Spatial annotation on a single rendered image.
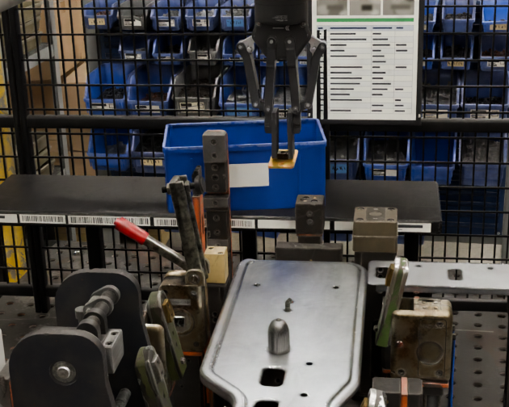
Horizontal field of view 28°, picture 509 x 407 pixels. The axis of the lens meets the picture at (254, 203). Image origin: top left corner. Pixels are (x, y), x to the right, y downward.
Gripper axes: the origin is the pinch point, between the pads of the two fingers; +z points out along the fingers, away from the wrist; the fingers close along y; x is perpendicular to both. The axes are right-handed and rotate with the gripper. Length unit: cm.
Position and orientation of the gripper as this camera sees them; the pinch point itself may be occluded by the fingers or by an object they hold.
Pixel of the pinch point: (283, 132)
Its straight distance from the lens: 149.2
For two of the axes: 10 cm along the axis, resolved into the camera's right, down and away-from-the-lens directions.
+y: 9.9, 0.2, -1.2
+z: 0.2, 9.4, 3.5
